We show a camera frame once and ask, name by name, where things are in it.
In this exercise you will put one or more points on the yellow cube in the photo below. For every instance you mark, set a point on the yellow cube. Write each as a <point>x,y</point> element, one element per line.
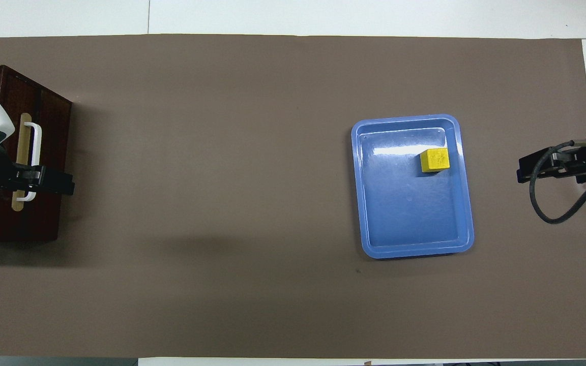
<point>435,160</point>

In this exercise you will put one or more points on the wooden drawer with dark front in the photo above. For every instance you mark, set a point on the wooden drawer with dark front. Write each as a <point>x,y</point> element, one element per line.
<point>51,213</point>

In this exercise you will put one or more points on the blue plastic tray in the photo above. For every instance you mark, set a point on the blue plastic tray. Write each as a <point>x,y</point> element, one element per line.
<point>410,213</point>

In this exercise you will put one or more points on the brown table mat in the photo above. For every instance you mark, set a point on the brown table mat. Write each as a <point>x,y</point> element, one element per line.
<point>222,152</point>

